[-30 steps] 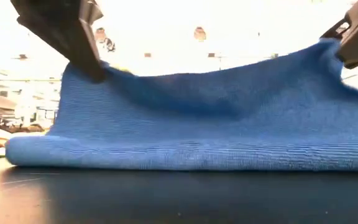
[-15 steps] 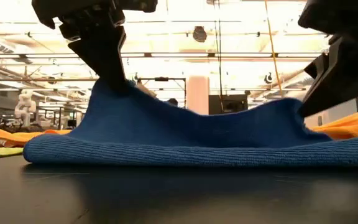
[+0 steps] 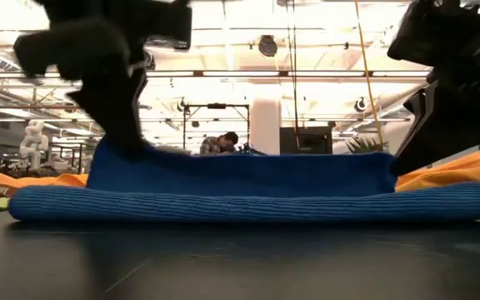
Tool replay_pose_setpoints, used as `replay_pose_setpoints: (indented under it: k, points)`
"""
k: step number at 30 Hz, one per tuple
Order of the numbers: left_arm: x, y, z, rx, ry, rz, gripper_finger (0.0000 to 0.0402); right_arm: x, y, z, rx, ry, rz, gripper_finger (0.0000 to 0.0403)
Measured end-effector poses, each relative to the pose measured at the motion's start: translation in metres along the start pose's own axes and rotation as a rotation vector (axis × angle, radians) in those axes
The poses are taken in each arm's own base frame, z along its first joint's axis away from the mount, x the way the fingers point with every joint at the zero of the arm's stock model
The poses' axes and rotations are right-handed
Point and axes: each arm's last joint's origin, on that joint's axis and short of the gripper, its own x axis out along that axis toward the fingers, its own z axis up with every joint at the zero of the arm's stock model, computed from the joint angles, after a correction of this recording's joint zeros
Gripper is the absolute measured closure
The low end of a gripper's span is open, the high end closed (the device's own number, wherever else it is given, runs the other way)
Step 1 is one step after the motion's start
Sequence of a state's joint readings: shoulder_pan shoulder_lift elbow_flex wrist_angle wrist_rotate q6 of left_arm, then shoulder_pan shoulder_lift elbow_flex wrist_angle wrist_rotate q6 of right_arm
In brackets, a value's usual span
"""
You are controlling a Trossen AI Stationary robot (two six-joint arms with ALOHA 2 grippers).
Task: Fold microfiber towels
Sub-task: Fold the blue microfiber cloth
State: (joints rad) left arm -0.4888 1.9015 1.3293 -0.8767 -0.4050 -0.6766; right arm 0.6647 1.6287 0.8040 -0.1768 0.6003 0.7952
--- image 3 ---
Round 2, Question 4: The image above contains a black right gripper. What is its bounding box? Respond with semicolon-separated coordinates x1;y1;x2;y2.
387;0;480;176

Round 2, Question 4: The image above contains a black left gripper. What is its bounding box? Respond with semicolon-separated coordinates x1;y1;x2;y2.
13;0;193;162

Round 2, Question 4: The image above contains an orange microfiber towel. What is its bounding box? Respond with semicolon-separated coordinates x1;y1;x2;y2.
0;168;90;199
394;149;480;204

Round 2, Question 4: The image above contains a blue microfiber towel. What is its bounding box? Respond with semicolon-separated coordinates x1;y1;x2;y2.
7;136;480;223

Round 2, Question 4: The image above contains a small potted succulent plant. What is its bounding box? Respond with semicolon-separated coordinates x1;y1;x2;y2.
345;136;390;155

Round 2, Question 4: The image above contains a person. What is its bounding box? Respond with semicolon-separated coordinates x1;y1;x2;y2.
199;131;240;157

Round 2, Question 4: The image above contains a long light strip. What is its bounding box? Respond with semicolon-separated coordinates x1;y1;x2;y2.
0;69;433;79

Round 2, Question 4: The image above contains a white pillar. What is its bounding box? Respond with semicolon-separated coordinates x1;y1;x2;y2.
249;97;283;156

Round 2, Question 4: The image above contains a yellow hanging cable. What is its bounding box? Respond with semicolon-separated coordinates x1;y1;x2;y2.
353;0;386;148

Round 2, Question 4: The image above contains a black hanging cable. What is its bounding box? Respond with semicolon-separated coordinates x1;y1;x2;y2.
287;0;302;148

